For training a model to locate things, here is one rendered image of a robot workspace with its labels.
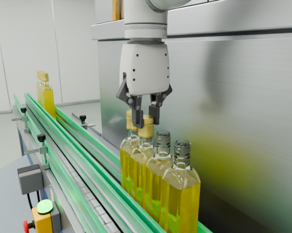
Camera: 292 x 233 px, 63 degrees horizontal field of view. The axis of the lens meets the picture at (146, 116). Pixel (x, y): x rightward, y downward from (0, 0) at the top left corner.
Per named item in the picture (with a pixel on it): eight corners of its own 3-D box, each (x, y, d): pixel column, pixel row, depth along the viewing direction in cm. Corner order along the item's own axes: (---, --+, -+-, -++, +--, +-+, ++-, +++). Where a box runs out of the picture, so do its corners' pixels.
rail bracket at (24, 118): (30, 133, 123) (27, 108, 120) (14, 136, 120) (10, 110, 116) (29, 131, 127) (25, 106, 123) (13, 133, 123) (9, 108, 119)
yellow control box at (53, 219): (62, 232, 74) (59, 212, 72) (36, 242, 70) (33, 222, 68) (56, 219, 80) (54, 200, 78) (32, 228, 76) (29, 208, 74)
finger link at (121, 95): (137, 61, 48) (149, 84, 51) (108, 84, 45) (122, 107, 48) (140, 62, 47) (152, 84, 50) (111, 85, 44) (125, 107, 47)
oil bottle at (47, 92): (56, 120, 143) (51, 73, 135) (46, 122, 140) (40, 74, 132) (54, 118, 148) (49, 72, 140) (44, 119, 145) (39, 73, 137)
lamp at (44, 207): (54, 211, 73) (53, 203, 72) (39, 217, 70) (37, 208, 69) (51, 203, 76) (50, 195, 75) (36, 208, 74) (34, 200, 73)
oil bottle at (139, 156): (161, 227, 59) (163, 147, 53) (142, 236, 56) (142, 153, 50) (149, 214, 63) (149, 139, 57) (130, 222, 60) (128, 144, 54)
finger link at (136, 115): (135, 95, 51) (135, 124, 52) (121, 96, 49) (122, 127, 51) (143, 97, 48) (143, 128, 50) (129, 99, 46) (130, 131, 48)
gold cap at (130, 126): (124, 130, 56) (124, 112, 55) (128, 125, 59) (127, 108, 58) (139, 131, 56) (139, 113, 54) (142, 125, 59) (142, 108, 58)
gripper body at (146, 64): (155, 38, 53) (155, 88, 56) (113, 36, 47) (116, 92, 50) (178, 36, 47) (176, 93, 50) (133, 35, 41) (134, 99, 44)
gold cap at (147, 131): (157, 136, 52) (157, 117, 51) (143, 139, 50) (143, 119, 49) (148, 131, 55) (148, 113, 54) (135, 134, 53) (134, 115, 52)
